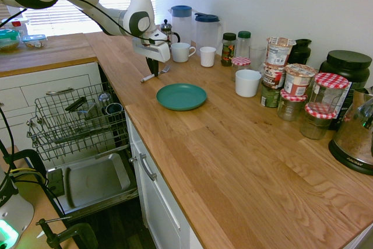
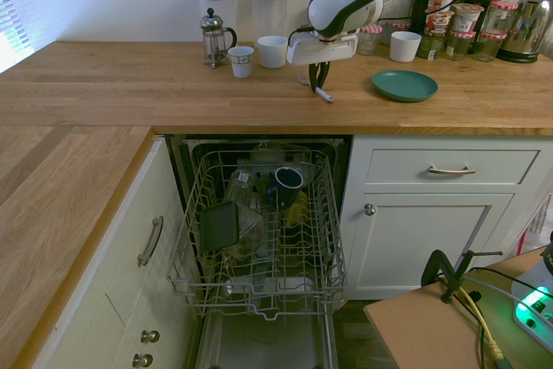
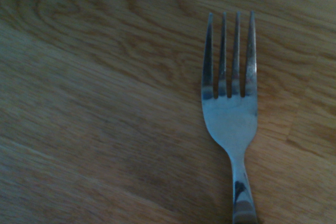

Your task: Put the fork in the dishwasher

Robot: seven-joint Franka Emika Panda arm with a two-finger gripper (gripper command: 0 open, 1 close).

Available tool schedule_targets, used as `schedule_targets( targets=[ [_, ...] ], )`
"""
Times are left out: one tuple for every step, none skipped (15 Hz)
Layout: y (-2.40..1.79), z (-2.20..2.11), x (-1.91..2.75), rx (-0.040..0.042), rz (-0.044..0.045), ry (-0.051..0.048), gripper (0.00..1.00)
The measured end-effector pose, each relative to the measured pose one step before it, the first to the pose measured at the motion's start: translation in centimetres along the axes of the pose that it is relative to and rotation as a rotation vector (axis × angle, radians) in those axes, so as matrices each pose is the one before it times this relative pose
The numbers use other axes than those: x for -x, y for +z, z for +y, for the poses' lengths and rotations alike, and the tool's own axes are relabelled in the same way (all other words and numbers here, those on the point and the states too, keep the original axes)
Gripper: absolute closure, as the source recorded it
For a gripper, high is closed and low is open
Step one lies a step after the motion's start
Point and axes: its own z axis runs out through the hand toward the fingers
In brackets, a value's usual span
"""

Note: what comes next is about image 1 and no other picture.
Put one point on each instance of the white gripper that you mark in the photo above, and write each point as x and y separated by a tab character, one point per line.
154	52

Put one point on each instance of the open dishwasher door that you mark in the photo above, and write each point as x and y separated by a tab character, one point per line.
96	179

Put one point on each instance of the green plastic plate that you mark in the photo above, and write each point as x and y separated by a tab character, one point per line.
181	96

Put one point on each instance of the glass french press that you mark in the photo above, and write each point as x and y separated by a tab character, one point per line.
167	28

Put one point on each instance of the tall pitcher blue lid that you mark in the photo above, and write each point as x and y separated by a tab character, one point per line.
181	24

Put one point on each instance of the ribbed white cup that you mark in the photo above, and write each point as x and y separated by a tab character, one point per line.
207	57

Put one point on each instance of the dark blue cup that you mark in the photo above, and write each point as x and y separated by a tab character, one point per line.
114	109

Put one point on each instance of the clear glass in rack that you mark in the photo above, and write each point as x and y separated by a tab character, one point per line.
104	97

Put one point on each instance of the wide pitcher dark blue lid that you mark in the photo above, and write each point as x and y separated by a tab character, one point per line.
207	34

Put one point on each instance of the dark spice jar green lid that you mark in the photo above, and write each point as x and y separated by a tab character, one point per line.
228	50

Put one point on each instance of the small jar red checkered lid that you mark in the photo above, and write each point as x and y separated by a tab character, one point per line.
240	62

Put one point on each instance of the black utensil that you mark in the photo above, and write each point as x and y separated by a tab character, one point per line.
75	104

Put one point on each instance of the clear jar green lid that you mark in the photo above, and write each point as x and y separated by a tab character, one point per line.
243	45

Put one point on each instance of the large white cup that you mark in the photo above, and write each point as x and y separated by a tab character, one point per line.
247	84

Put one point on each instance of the clear drinking glass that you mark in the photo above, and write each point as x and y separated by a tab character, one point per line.
257	58

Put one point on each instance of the white drawer front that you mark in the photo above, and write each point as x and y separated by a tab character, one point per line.
43	85

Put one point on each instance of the green tin can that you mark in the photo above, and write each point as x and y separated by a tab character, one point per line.
269	97

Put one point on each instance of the small container blue lid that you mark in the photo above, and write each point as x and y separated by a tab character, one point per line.
34	42

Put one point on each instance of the white cabinet door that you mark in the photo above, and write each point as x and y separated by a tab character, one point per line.
160	208

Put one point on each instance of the glass jar red checkered lid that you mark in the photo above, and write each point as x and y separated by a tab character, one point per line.
317	125
291	107

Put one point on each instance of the plastic container red clip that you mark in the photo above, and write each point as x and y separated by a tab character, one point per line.
14	24

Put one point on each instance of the food container teal lid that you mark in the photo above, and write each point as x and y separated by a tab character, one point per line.
8	42

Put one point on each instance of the black shaker bottle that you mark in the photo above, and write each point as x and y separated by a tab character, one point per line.
301	52

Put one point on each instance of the black metal clamp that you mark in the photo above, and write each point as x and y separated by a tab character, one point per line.
29	155
78	233

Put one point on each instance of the large jar red checkered lid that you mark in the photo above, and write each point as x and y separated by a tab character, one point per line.
329	91

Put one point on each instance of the black protein powder tub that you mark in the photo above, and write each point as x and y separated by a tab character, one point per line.
348	68

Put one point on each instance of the stainless steel electric kettle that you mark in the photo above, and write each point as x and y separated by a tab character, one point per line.
354	135

